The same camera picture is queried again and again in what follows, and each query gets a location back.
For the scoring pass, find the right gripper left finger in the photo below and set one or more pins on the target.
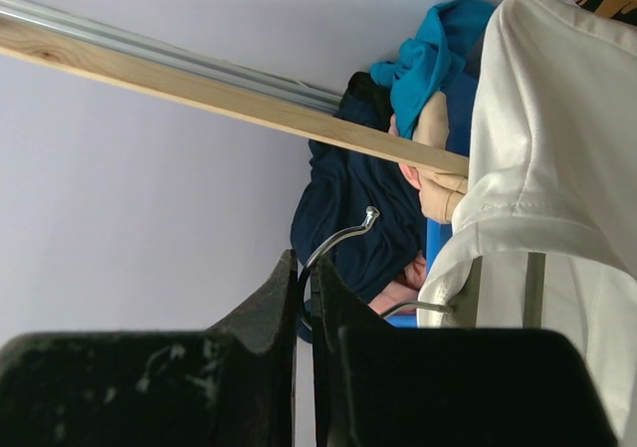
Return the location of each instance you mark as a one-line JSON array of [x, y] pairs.
[[230, 385]]

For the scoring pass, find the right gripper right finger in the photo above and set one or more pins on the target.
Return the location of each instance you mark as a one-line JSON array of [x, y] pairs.
[[377, 385]]

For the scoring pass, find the white t shirt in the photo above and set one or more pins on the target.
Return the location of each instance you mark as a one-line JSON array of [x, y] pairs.
[[552, 181]]

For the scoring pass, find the pink garment in basket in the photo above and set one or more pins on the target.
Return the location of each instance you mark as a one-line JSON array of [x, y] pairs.
[[403, 288]]

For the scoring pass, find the navy blue garment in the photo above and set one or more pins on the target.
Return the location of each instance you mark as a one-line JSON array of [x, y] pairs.
[[342, 184]]

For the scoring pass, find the blue plastic basket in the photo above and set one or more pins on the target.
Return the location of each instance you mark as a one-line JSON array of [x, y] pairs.
[[367, 104]]

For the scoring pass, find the teal garment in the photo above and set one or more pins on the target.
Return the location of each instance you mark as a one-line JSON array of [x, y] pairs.
[[432, 59]]

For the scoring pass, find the wooden clothes rack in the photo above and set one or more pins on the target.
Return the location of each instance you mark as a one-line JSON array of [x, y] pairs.
[[45, 48]]

